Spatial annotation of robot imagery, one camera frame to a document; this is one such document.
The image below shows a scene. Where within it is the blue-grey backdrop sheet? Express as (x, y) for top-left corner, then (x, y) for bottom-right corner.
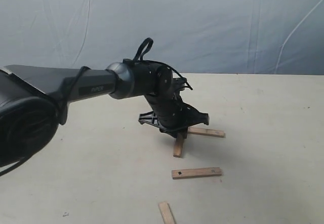
(1, 0), (323, 75)

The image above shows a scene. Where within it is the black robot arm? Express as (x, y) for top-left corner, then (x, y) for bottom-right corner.
(1, 59), (209, 166)

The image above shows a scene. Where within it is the wood block with holes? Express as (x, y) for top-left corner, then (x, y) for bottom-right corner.
(188, 127), (226, 138)
(171, 167), (223, 179)

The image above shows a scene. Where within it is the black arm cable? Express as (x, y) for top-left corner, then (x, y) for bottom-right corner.
(0, 38), (193, 176)

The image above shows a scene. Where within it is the upper wood block with holes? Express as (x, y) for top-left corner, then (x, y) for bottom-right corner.
(188, 127), (226, 138)

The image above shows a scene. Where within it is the edge plain wood block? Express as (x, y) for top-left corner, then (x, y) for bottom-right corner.
(158, 202), (176, 224)

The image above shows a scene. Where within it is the lower wood block with holes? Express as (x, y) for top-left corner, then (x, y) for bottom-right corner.
(171, 167), (223, 179)

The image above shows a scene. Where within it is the plain vertical wood block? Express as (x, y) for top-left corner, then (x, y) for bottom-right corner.
(173, 133), (184, 158)

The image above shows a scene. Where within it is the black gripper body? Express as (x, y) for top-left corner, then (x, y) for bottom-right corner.
(138, 77), (209, 138)

